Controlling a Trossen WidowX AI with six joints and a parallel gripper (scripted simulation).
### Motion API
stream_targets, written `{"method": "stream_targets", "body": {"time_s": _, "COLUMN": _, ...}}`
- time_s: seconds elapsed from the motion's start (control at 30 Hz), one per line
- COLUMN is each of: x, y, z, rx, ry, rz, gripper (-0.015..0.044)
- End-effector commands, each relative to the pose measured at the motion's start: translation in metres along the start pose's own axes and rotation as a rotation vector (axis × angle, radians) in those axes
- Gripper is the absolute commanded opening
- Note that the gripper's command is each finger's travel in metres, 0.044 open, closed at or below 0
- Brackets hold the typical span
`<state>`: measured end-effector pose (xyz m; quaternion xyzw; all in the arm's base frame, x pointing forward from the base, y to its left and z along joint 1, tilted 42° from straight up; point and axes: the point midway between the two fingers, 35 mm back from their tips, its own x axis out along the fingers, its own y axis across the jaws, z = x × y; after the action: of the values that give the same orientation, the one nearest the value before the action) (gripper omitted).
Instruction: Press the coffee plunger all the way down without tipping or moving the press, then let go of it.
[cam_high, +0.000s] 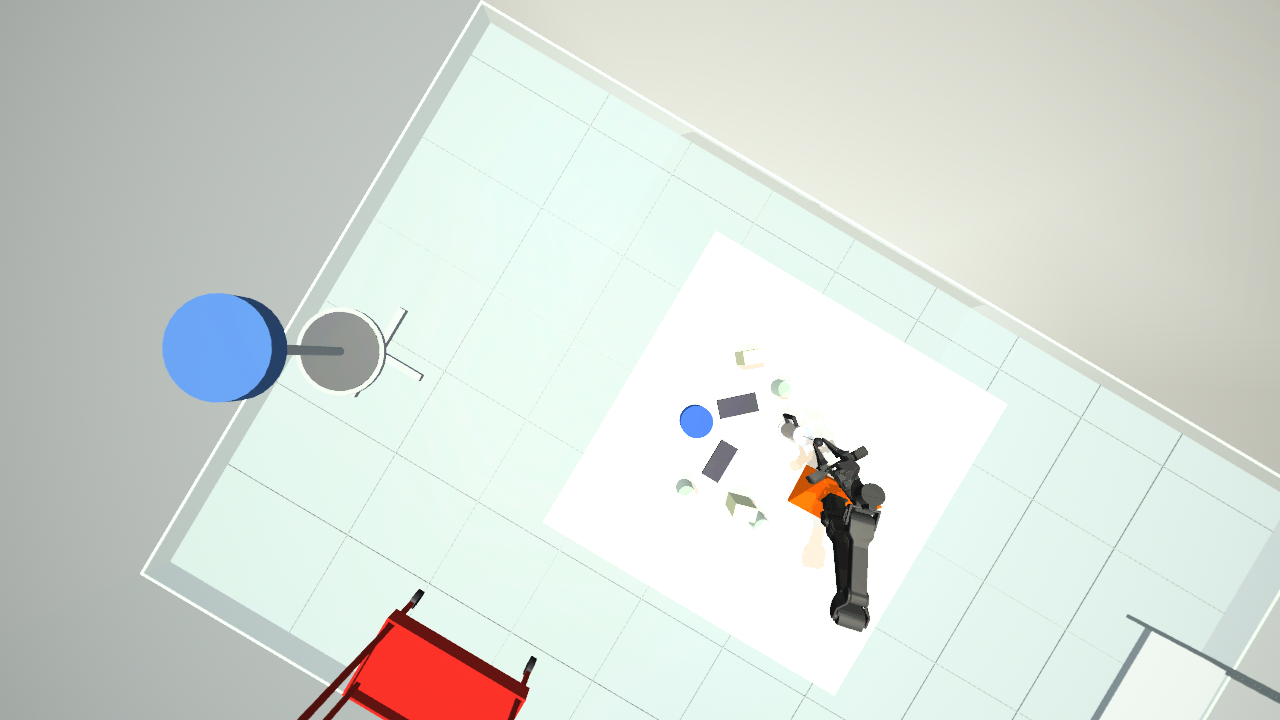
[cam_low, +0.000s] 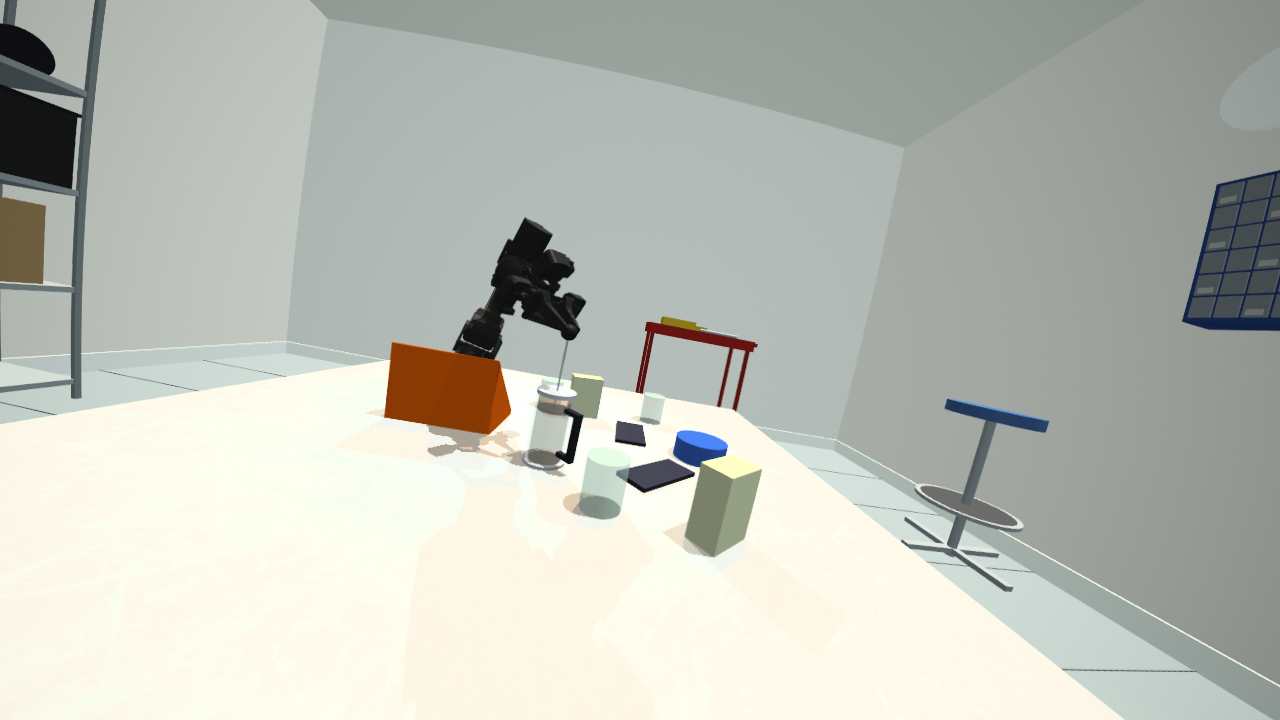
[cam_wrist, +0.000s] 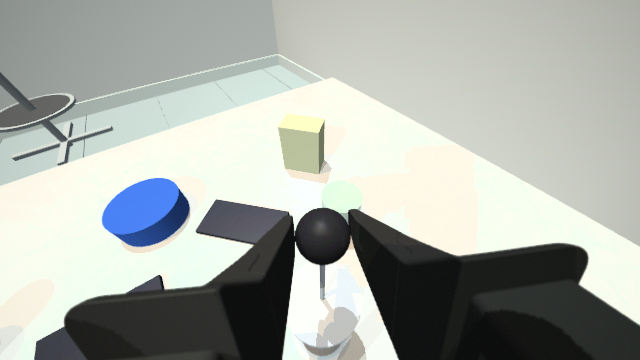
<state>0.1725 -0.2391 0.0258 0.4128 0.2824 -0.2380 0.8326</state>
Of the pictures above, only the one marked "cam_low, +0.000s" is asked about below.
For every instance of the blue short cylinder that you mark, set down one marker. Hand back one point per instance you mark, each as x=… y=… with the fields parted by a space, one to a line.
x=694 y=447

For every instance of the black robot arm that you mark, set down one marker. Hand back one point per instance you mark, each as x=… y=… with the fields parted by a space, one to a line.
x=526 y=250

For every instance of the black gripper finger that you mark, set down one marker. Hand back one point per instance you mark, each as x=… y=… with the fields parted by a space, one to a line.
x=565 y=311
x=540 y=310

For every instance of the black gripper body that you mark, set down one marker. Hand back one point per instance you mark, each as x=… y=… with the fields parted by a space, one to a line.
x=517 y=287

